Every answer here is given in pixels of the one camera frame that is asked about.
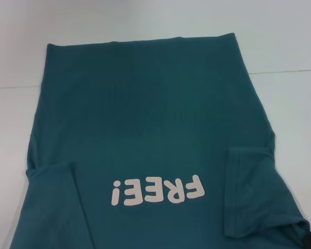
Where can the teal FREE print t-shirt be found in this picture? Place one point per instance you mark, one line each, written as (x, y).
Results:
(145, 116)

